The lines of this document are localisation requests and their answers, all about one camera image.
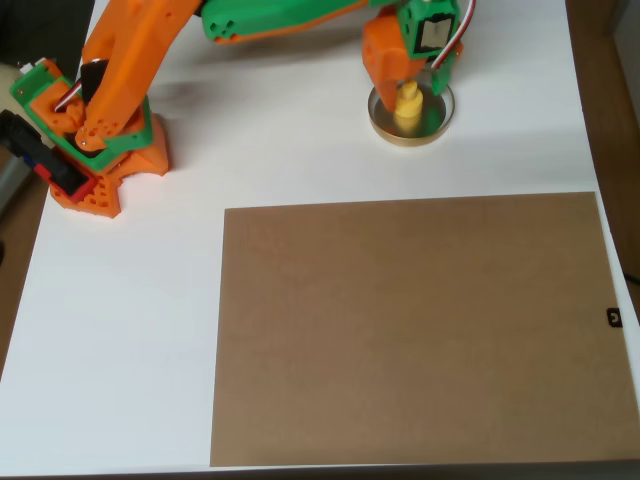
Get white red black servo cable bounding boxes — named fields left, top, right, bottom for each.
left=430, top=0, right=478, bottom=72

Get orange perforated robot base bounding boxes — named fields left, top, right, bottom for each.
left=49, top=113, right=172, bottom=221

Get small yellow toy figure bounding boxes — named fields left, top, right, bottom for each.
left=393, top=82, right=426, bottom=137

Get brown rectangular board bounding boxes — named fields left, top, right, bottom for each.
left=209, top=191, right=640, bottom=468

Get gold-rimmed round bowl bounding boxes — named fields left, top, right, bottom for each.
left=367, top=67, right=457, bottom=149

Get black and red electronics box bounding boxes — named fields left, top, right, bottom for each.
left=0, top=108, right=97, bottom=202

